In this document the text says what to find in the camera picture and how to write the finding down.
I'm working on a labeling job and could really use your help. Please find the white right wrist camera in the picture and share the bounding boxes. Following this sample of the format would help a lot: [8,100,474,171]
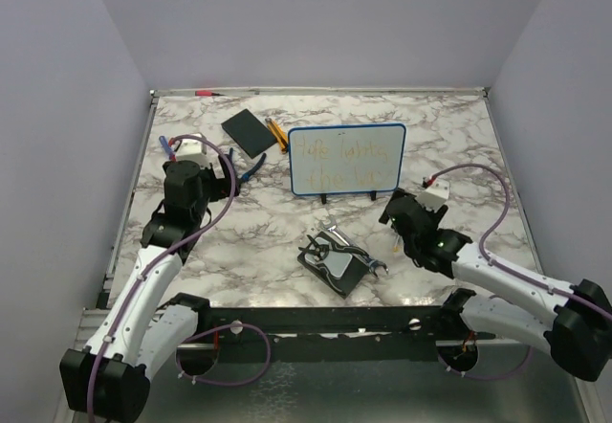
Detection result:
[416,177,450,212]

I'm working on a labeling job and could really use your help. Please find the chrome combination wrench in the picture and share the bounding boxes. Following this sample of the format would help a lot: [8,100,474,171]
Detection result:
[318,219,388,279]

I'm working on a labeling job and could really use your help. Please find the yellow pencil behind whiteboard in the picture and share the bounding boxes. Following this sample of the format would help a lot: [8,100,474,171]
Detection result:
[265,118,289,154]

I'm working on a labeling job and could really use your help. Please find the yellow capped white marker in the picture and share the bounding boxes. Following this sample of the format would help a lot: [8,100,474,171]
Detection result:
[392,235,402,253]

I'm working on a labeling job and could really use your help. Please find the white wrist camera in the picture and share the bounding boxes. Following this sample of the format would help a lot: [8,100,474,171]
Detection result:
[416,177,450,212]
[172,133,208,167]

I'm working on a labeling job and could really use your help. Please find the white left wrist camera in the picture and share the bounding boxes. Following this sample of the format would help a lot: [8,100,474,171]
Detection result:
[172,133,208,167]

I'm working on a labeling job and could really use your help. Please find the blue red screwdriver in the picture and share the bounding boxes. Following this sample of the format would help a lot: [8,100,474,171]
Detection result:
[159,136,176,161]

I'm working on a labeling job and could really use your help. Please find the blue framed whiteboard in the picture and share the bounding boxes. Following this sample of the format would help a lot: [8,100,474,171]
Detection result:
[288,122,407,196]

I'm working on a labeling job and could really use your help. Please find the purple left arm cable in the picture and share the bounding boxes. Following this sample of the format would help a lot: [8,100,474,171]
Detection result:
[85,134,272,423]

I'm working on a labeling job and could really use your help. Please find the black grey wire stripper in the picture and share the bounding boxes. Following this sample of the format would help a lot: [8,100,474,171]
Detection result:
[297,232,373,298]

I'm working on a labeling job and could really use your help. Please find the blue handled cutting pliers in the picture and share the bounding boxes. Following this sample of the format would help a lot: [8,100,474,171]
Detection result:
[228,147,268,185]

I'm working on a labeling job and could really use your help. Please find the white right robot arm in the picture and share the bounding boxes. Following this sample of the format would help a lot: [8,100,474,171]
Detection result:
[379,189,611,382]

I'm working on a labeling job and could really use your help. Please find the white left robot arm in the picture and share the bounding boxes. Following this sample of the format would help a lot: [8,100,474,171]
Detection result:
[59,155,239,422]

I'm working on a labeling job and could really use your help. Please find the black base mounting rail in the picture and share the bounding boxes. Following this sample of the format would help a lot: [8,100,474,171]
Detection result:
[177,298,471,370]

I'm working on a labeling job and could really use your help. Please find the red marker on rail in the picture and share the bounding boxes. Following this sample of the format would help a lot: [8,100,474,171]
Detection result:
[194,90,225,97]

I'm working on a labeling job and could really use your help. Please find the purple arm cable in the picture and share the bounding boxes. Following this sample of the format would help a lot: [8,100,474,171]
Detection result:
[423,163,612,381]
[85,134,272,423]

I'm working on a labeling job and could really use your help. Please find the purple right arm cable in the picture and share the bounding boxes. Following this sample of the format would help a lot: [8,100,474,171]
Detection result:
[423,163,612,381]

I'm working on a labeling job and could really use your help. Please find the black flat box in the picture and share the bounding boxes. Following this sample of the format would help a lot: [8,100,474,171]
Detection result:
[221,109,276,159]

